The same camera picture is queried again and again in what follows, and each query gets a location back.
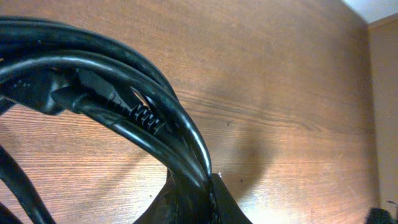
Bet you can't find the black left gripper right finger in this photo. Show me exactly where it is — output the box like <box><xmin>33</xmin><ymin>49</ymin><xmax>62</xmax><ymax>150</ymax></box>
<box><xmin>211</xmin><ymin>174</ymin><xmax>252</xmax><ymax>224</ymax></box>

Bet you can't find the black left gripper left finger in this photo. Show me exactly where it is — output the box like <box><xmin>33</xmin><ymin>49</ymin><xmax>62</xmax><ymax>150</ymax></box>
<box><xmin>135</xmin><ymin>171</ymin><xmax>218</xmax><ymax>224</ymax></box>

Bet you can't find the black cable with gold plug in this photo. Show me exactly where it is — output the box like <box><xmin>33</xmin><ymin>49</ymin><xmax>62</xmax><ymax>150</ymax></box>
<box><xmin>0</xmin><ymin>16</ymin><xmax>213</xmax><ymax>224</ymax></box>

